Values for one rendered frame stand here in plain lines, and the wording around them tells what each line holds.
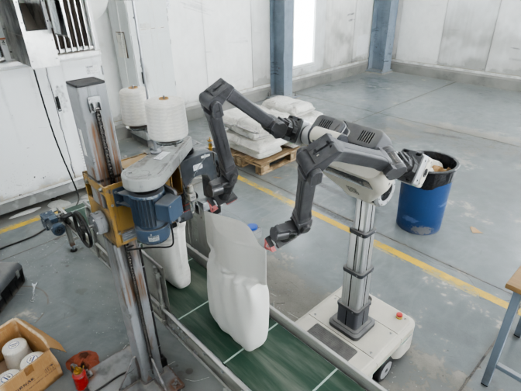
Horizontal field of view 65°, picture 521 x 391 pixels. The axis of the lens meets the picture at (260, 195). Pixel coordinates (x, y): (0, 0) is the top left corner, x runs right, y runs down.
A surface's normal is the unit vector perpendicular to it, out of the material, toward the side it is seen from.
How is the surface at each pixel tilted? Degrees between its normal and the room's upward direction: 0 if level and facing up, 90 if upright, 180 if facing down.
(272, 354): 0
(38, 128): 90
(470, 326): 0
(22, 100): 90
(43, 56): 90
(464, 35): 90
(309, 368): 0
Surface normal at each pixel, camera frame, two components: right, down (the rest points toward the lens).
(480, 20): -0.73, 0.34
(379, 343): -0.02, -0.88
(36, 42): 0.68, 0.34
